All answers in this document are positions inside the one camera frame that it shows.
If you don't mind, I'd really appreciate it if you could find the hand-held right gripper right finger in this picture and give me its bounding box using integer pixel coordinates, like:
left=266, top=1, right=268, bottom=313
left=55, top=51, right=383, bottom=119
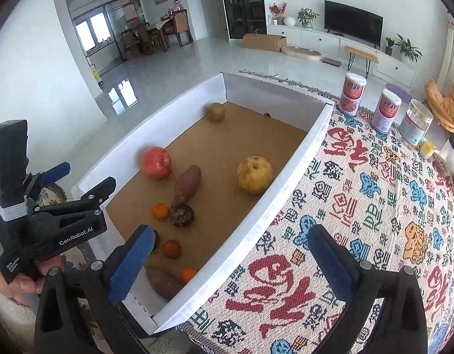
left=307, top=224, right=428, bottom=354

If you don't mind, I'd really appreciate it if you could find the brown-green pear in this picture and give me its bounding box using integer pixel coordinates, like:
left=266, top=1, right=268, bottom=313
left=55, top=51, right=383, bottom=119
left=206, top=102, right=226, bottom=122

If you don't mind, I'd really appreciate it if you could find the wooden bench with metal legs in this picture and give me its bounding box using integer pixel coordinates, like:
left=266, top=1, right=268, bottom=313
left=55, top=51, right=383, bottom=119
left=344, top=46, right=379, bottom=79

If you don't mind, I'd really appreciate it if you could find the brown cardboard carton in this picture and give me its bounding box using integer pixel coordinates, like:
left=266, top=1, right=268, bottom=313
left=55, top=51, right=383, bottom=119
left=242, top=33, right=287, bottom=53

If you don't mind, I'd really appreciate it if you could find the orange cushioned chair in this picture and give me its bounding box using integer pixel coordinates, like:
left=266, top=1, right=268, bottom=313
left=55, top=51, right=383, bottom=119
left=424, top=78, right=454, bottom=133

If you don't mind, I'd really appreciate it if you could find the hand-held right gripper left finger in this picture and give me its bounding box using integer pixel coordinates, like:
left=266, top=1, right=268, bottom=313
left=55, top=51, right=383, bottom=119
left=33, top=224, right=155, bottom=354

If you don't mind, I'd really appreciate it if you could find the printed woven tablecloth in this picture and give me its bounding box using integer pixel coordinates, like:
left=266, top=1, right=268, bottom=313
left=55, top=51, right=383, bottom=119
left=181, top=96, right=454, bottom=354

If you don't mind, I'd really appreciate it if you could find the small yellow jar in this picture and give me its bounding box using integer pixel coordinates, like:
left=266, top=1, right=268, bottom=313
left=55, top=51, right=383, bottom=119
left=419, top=139, right=436, bottom=159

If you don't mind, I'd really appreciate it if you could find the white cardboard box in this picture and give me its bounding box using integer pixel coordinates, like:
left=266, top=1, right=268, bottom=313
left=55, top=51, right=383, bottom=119
left=71, top=72, right=335, bottom=334

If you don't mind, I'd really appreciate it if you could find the green plant in white pot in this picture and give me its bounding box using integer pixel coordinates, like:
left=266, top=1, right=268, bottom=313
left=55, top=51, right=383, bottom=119
left=297, top=7, right=319, bottom=29

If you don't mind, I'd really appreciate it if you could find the beige pet mat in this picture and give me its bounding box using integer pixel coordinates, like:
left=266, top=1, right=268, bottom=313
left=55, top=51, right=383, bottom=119
left=280, top=44, right=323, bottom=63

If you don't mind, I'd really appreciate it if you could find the red-orange round fruit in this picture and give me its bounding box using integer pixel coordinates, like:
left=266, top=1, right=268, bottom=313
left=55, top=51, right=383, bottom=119
left=161, top=240, right=182, bottom=259

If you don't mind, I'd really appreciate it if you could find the wooden dining chair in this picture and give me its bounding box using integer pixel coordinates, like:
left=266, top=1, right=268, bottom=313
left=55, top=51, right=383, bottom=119
left=171, top=9, right=194, bottom=48

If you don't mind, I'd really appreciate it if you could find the wooden dining table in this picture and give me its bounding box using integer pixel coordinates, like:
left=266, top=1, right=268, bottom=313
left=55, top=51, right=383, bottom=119
left=120, top=22, right=176, bottom=56

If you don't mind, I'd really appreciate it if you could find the yellow pear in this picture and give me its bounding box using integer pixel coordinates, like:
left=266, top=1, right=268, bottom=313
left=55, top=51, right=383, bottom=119
left=237, top=155, right=274, bottom=195

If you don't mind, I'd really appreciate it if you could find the black television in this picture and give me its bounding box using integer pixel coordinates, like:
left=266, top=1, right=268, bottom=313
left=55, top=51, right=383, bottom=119
left=324, top=0, right=384, bottom=47

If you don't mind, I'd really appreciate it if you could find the purple sweet potato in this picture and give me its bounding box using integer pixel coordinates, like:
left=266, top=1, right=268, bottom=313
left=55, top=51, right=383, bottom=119
left=146, top=266, right=186, bottom=300
left=171, top=165, right=203, bottom=209

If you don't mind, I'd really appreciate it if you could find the large potted green plant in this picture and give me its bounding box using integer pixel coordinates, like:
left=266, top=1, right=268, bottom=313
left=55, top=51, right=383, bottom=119
left=394, top=34, right=423, bottom=63

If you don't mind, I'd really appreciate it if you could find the clear jar with gold lid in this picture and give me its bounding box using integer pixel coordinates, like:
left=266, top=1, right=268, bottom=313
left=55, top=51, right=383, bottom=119
left=398, top=99, right=434, bottom=147

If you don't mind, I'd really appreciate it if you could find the black glass cabinet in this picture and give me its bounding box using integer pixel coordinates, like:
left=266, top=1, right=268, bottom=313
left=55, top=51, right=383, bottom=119
left=217, top=0, right=267, bottom=40

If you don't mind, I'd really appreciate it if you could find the grey fringed rug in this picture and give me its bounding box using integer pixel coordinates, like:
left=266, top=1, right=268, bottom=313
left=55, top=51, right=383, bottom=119
left=240, top=68, right=340, bottom=102

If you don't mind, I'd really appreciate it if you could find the red flower bouquet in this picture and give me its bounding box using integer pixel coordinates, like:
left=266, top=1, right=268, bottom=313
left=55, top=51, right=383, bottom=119
left=269, top=2, right=288, bottom=26

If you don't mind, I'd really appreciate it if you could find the red apple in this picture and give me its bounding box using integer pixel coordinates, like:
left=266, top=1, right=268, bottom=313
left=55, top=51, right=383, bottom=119
left=140, top=147, right=173, bottom=181

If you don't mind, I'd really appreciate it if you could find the clear container with black lid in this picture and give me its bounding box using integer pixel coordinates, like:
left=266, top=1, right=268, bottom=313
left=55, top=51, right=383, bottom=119
left=439, top=138, right=454, bottom=172

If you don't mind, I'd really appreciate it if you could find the pink labelled can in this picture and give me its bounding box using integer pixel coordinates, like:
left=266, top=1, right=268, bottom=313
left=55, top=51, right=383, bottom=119
left=371, top=88, right=402, bottom=134
left=339, top=73, right=367, bottom=117

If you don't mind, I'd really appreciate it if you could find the dark brown round fruit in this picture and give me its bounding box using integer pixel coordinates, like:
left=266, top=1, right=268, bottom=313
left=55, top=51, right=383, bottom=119
left=170, top=204, right=195, bottom=228

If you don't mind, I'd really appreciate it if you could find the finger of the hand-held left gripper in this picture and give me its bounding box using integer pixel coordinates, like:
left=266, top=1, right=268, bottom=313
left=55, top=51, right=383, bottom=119
left=23, top=161, right=71, bottom=196
left=28, top=177, right=117, bottom=216

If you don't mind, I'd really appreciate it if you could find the person's left hand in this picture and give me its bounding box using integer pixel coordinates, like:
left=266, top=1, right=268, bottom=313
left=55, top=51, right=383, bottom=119
left=0, top=256, right=63, bottom=307

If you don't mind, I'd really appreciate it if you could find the purple round stool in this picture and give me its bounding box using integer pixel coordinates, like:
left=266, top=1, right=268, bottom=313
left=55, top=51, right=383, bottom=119
left=385, top=83, right=414, bottom=104

